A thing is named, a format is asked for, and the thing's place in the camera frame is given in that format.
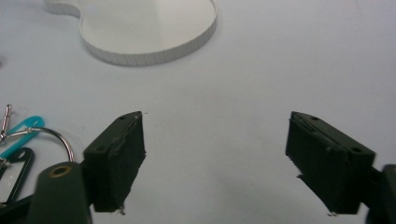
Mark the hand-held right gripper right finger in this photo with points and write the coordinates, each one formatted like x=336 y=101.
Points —
x=323 y=168

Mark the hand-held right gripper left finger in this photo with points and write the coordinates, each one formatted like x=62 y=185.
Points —
x=115 y=168

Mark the black plastic key tag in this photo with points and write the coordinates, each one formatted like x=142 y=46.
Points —
x=27 y=161

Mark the teal plastic key tag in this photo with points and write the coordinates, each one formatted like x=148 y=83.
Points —
x=21 y=132

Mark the small silver metal key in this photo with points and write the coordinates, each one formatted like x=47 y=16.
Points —
x=6 y=119

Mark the white curved plastic base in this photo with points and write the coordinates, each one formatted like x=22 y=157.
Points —
x=143 y=28

